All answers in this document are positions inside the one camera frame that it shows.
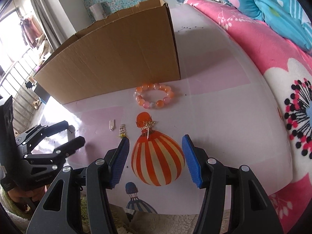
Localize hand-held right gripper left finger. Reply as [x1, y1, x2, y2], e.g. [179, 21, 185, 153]
[26, 136, 131, 234]

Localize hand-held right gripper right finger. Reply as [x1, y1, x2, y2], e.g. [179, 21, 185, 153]
[182, 134, 284, 234]

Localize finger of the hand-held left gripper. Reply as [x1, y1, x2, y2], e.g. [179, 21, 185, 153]
[15, 121, 75, 152]
[23, 136, 86, 169]

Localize gold dangling earring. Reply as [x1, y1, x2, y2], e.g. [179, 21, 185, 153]
[143, 120, 156, 139]

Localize orange bead bracelet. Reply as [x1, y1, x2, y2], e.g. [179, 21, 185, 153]
[133, 83, 176, 109]

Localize brown cardboard box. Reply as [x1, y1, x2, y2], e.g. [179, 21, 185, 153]
[34, 0, 182, 106]

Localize metal window railing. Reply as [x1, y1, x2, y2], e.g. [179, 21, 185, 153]
[0, 49, 51, 132]

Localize hanging clothes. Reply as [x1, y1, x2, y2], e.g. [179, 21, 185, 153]
[19, 16, 37, 48]

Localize grey curtain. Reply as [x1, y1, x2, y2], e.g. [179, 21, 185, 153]
[26, 0, 61, 51]

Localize pink floral blanket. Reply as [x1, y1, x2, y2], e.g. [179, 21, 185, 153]
[184, 0, 312, 227]

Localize blue patterned quilt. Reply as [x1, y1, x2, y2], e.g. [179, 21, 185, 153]
[221, 0, 312, 53]

